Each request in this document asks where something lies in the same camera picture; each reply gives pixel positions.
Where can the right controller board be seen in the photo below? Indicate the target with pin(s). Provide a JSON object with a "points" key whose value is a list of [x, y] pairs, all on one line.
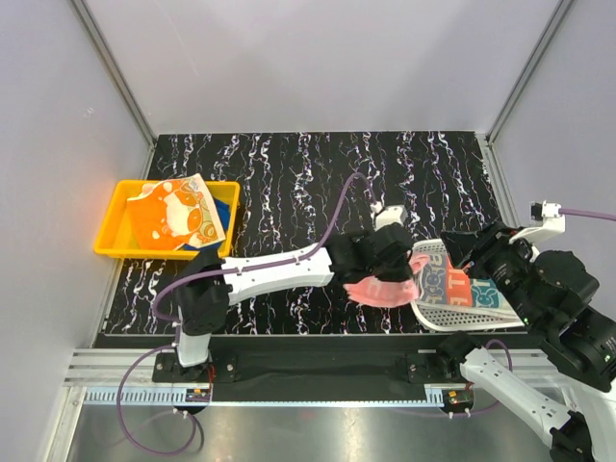
{"points": [[460, 397]]}

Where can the left aluminium frame post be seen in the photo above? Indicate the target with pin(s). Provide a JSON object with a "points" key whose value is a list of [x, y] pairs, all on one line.
{"points": [[109, 62]]}

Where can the controller board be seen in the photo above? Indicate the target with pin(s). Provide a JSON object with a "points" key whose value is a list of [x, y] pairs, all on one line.
{"points": [[460, 397], [198, 395]]}

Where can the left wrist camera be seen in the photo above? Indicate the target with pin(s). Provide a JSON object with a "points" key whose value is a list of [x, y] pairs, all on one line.
{"points": [[386, 215]]}

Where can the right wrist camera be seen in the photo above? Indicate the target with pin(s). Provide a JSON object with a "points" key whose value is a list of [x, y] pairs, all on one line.
{"points": [[547, 223]]}

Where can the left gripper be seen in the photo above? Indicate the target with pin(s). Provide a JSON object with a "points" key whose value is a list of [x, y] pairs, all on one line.
{"points": [[402, 270]]}

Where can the yellow plastic bin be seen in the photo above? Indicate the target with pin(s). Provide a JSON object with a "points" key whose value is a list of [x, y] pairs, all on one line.
{"points": [[116, 238]]}

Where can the orange patterned towel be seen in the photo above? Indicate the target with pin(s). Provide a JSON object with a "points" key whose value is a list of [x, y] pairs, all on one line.
{"points": [[174, 213]]}

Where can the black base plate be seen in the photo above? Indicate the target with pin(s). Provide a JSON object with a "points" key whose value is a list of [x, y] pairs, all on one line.
{"points": [[321, 368]]}

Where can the pink white towel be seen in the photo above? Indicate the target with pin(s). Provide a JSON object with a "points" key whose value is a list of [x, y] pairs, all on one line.
{"points": [[375, 293]]}

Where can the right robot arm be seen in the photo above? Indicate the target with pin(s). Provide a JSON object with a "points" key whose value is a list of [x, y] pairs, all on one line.
{"points": [[550, 292]]}

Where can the right aluminium frame post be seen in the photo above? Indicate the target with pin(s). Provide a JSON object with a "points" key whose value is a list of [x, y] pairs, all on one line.
{"points": [[535, 58]]}

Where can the multicolour rabbit letter towel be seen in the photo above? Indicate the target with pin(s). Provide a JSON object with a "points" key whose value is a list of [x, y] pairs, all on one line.
{"points": [[442, 286]]}

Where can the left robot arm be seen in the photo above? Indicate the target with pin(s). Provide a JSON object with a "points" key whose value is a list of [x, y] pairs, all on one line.
{"points": [[210, 285]]}

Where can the left controller board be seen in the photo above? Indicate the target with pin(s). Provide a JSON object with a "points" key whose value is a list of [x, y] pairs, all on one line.
{"points": [[198, 395]]}

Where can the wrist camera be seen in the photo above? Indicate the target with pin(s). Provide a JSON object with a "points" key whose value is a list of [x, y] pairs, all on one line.
{"points": [[386, 215], [547, 223]]}

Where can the aluminium frame post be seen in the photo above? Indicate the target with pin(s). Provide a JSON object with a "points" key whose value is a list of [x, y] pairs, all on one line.
{"points": [[109, 62], [535, 58]]}

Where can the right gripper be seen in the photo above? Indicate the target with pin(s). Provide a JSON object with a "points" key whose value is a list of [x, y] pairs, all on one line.
{"points": [[479, 246]]}

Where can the white plastic basket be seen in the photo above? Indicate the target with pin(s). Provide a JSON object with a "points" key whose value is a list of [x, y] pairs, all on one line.
{"points": [[442, 320]]}

